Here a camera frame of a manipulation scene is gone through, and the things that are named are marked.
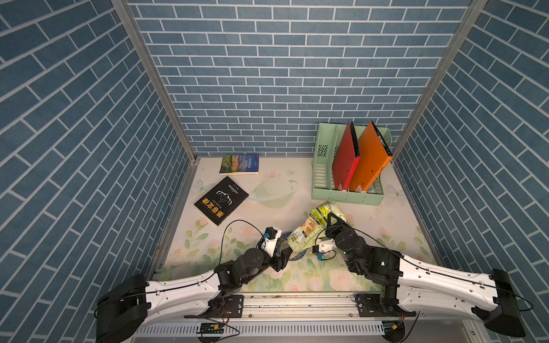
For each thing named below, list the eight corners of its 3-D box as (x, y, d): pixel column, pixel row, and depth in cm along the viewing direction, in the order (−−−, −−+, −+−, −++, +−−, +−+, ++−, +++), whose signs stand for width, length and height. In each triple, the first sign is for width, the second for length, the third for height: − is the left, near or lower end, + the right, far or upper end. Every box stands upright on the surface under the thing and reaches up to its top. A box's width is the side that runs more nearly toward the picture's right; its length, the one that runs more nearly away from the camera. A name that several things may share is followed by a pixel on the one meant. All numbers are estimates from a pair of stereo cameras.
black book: (197, 208, 101) (193, 203, 97) (228, 181, 111) (226, 176, 108) (218, 225, 95) (215, 220, 91) (249, 196, 105) (248, 191, 102)
